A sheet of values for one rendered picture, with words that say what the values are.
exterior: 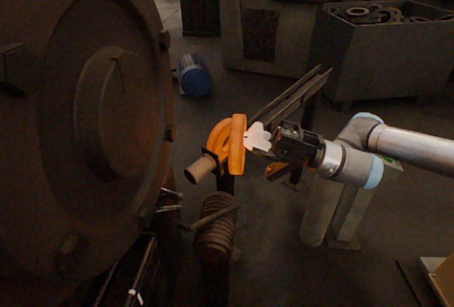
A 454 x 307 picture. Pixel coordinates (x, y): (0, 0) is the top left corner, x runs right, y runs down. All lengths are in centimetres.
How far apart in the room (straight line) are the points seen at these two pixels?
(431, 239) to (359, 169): 114
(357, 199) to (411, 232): 53
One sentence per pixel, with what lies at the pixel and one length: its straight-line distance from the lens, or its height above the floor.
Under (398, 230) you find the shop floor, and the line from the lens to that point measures 176.
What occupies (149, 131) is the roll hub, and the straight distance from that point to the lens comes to 30.
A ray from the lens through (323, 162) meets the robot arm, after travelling 68.
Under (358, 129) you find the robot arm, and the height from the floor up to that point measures 80.
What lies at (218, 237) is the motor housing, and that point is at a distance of 85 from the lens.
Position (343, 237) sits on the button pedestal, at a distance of 155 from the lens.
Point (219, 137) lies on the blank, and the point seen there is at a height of 76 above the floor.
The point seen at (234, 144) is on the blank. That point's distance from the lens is 61.
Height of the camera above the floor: 125
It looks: 38 degrees down
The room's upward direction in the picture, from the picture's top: straight up
